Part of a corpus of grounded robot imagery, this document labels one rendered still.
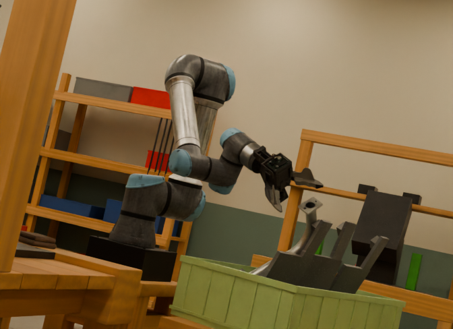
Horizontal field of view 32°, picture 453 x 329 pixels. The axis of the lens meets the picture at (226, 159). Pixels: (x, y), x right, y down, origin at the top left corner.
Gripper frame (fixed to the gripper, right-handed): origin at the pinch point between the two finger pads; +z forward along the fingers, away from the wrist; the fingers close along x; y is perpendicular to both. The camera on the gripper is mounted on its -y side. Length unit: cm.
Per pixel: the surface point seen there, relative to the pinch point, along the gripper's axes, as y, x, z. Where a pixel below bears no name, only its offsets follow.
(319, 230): -4.7, -1.2, 8.0
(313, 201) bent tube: 1.3, 1.2, 2.8
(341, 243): -18.9, 8.6, 5.4
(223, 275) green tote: -11.3, -27.8, -1.8
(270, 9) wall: -256, 310, -444
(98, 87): -287, 131, -496
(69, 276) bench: 17, -67, -3
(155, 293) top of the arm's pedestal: -32, -40, -26
